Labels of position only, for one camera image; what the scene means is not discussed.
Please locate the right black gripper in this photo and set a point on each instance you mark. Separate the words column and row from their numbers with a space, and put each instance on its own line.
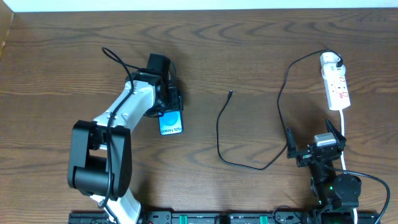
column 311, row 152

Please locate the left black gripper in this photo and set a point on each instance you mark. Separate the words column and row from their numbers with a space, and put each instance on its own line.
column 175, row 101

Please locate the blue screen Galaxy smartphone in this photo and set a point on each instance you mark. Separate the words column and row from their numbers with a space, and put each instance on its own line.
column 171, row 123

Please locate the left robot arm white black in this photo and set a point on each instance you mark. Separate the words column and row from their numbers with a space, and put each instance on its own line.
column 100, row 163

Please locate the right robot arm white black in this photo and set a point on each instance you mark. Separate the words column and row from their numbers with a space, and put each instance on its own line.
column 338, row 194

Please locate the white charger adapter plug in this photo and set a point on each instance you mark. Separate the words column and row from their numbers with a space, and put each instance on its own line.
column 331, row 65

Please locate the white power strip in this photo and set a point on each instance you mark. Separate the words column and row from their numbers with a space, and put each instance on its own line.
column 337, row 93

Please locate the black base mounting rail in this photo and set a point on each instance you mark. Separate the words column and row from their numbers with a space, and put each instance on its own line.
column 166, row 217

